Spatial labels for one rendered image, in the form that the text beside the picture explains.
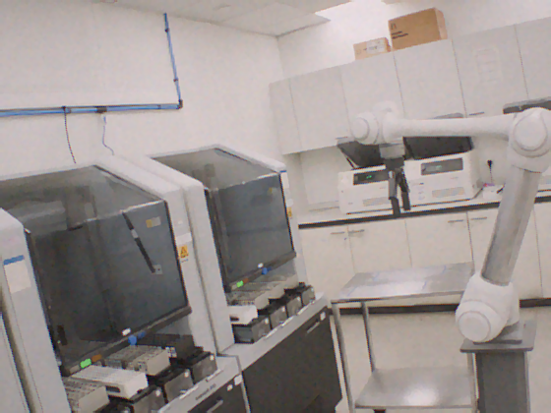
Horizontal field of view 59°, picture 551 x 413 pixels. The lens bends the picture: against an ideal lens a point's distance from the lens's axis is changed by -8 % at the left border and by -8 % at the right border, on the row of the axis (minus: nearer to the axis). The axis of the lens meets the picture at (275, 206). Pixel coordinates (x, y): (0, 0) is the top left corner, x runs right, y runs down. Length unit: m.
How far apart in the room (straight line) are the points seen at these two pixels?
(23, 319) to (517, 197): 1.47
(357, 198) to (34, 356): 3.32
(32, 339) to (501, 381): 1.57
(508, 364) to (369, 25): 3.70
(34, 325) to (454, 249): 3.35
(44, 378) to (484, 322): 1.32
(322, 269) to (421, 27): 2.26
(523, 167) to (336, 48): 3.72
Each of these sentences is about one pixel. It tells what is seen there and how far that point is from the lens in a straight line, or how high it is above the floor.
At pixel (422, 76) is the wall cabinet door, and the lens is 4.50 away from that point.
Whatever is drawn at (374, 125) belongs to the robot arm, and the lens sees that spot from 1.75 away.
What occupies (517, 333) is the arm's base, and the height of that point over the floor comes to 0.72.
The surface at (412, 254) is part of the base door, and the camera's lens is 4.36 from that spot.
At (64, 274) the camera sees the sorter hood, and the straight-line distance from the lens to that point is 1.64.
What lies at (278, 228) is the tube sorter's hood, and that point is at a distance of 2.59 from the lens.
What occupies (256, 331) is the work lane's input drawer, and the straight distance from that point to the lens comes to 2.25.
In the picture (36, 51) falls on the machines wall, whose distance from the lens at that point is 3.17.
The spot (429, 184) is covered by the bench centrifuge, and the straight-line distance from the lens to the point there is 4.22.
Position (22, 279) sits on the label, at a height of 1.28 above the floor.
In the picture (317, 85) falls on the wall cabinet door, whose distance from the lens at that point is 4.82.
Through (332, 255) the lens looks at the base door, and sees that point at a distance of 4.61.
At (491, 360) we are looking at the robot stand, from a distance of 2.00.
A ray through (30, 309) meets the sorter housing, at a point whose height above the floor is 1.19.
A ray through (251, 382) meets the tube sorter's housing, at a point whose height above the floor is 0.59.
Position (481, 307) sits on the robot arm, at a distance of 1.69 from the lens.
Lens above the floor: 1.47
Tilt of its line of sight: 5 degrees down
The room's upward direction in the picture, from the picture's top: 11 degrees counter-clockwise
